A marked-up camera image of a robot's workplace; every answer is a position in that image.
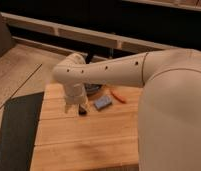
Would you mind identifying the dark ceramic bowl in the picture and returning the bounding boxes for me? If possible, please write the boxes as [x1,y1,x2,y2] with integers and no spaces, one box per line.
[85,84,101,95]

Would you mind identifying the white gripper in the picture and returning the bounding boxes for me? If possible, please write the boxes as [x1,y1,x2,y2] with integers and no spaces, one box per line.
[63,83,87,115]

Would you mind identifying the brown chair corner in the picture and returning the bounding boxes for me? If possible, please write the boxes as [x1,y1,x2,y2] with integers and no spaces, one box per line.
[0,13,15,57]

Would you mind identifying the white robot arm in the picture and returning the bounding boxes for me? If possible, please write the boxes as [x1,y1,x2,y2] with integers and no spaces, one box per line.
[53,49,201,171]

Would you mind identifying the dark floor mat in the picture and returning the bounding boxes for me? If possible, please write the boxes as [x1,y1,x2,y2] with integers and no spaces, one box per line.
[0,92,44,171]

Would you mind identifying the white shelf rail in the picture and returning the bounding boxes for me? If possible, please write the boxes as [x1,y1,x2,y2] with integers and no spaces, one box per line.
[1,12,175,53]

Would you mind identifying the blue sponge block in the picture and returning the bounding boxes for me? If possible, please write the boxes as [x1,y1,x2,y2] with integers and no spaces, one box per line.
[94,96,112,110]

